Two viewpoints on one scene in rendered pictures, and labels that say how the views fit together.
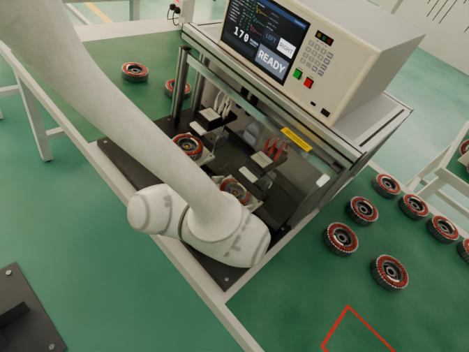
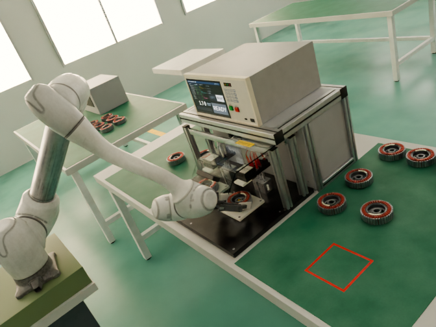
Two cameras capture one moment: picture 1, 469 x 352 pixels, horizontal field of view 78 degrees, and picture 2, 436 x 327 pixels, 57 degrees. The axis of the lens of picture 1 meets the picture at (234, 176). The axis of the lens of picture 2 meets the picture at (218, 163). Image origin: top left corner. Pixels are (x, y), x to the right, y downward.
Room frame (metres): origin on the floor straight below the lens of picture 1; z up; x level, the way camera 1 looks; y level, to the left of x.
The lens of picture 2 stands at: (-0.65, -0.78, 1.76)
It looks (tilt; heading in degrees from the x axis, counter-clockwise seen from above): 27 degrees down; 32
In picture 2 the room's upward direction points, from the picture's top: 19 degrees counter-clockwise
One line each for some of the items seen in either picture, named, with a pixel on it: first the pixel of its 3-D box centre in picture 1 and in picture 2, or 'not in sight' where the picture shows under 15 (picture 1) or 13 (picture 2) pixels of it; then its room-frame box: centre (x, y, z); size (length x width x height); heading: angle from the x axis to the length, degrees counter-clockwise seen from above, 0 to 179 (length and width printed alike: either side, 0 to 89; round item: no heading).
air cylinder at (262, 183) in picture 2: not in sight; (263, 183); (0.73, -0.09, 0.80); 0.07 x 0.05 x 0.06; 62
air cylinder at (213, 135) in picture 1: (216, 135); not in sight; (0.85, 0.12, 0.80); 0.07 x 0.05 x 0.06; 62
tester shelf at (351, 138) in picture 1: (298, 73); (255, 105); (0.94, -0.07, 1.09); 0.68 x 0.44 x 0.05; 62
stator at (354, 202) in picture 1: (362, 210); (359, 178); (0.80, -0.49, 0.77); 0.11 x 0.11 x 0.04
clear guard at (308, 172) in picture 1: (282, 159); (237, 158); (0.57, -0.10, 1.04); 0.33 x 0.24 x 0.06; 152
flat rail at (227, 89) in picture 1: (249, 107); (224, 140); (0.75, 0.04, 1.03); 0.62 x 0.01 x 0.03; 62
